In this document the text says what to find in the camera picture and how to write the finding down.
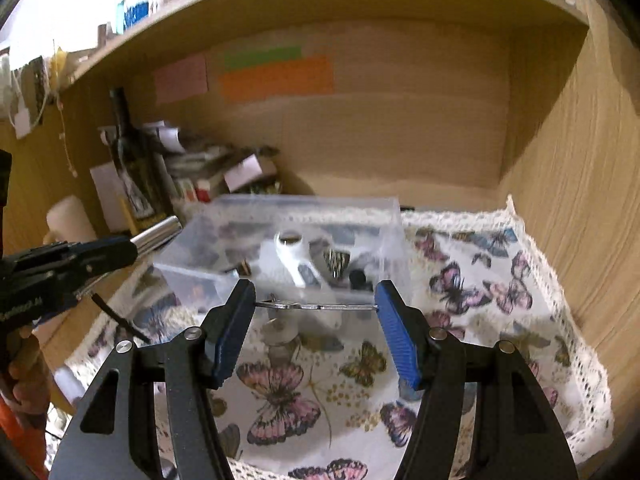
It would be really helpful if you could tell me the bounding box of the green sticky note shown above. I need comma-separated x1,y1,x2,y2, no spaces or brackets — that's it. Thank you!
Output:
224,46,303,72

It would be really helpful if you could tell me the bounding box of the orange sticky note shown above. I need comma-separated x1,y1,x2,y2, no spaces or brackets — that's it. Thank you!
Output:
219,56,335,104

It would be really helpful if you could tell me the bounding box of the pink sticky note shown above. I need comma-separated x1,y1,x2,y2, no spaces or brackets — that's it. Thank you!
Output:
153,53,208,105

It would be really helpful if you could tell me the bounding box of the dark wine bottle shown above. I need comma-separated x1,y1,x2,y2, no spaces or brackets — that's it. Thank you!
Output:
110,88,172,231

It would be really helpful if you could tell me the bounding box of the silver metal cylinder tool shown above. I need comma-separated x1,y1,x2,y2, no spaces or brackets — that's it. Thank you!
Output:
130,216,182,258

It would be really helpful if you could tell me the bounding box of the small black lavalier microphone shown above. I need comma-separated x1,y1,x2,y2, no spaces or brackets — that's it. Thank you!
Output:
348,269,373,292

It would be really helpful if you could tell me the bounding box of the cream ceramic mug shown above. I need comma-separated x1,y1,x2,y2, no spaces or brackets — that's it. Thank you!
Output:
43,195,96,245

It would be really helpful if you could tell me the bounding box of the clear plastic storage box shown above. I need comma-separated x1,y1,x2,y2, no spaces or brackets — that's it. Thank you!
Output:
154,195,411,310

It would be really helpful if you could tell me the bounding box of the person's left hand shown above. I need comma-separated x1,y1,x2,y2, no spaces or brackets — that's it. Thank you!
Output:
2,326,51,430

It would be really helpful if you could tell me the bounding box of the white small card box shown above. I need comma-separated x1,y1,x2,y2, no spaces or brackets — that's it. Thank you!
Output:
224,155,264,193

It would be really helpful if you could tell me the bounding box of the stack of papers and books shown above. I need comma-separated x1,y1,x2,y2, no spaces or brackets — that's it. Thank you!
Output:
100,120,281,203

